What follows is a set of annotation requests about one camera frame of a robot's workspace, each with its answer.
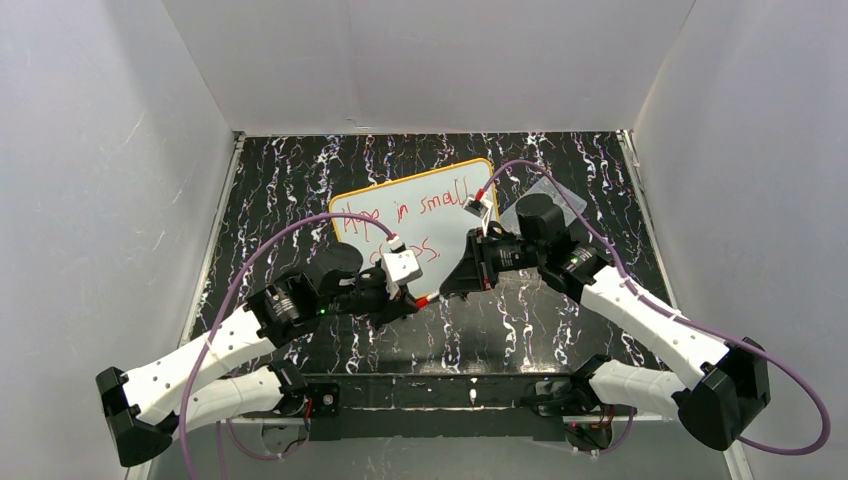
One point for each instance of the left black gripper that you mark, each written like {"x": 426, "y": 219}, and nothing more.
{"x": 382, "y": 299}

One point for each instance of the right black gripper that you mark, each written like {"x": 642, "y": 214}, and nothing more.
{"x": 484, "y": 258}

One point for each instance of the yellow framed whiteboard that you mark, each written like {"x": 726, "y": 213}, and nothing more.
{"x": 426, "y": 211}

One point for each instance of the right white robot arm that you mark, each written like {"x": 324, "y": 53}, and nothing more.
{"x": 714, "y": 389}

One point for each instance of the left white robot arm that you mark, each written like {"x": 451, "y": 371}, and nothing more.
{"x": 148, "y": 407}

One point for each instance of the clear plastic screw box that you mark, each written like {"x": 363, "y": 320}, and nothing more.
{"x": 508, "y": 217}

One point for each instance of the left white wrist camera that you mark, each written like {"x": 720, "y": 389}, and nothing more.
{"x": 400, "y": 266}

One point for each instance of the aluminium table frame rail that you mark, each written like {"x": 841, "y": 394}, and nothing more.
{"x": 397, "y": 426}

